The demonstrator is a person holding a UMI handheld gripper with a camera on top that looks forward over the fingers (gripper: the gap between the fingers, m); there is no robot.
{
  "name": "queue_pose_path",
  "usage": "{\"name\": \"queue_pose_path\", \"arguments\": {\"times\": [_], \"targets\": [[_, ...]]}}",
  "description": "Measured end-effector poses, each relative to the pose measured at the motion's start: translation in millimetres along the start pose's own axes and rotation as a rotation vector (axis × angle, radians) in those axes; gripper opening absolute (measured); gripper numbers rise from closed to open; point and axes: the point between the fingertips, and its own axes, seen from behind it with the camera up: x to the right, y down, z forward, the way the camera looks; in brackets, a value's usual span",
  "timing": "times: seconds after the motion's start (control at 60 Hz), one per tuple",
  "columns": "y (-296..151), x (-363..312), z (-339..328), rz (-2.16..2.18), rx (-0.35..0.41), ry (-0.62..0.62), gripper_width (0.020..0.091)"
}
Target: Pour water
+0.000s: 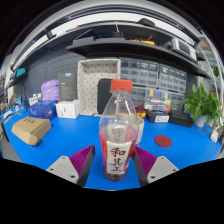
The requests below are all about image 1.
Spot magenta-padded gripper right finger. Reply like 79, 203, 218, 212
132, 145, 180, 188

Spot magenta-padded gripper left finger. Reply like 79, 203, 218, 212
45, 144, 97, 188

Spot clear red-capped drink bottle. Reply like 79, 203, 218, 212
98, 79, 140, 183

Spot flat round red coaster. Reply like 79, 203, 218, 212
154, 134, 173, 148

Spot grey-white ceramic cup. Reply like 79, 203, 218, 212
134, 115, 145, 147

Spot black box white label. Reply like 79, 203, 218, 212
145, 109, 170, 124

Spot brown cardboard box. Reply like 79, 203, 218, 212
11, 116, 52, 147

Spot black flat case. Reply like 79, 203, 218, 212
168, 109, 195, 128

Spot white carton box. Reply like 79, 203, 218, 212
55, 99, 81, 120

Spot yellow multimeter red leads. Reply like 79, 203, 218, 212
134, 104, 148, 119

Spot blue carton box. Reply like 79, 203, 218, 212
27, 99, 58, 121

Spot small white adapter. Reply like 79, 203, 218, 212
209, 129, 220, 144

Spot clear organizer case colourful parts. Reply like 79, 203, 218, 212
143, 88, 172, 113

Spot grey small-parts drawer cabinet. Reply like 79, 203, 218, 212
129, 86, 148, 108
158, 63, 188, 94
169, 91, 186, 113
119, 58, 160, 88

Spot small white labelled carton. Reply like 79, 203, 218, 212
28, 94, 43, 107

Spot green potted plant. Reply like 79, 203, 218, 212
181, 83, 224, 128

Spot purple plastic bag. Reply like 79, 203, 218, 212
40, 79, 61, 103

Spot black speaker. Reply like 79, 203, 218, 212
96, 78, 113, 115

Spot white pegboard tray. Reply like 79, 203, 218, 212
76, 58, 122, 117

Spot dark grey upright box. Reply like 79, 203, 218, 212
58, 72, 79, 102

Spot white wire shelf unit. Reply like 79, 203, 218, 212
196, 29, 224, 111

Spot black wall shelf unit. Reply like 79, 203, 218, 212
9, 18, 213, 81

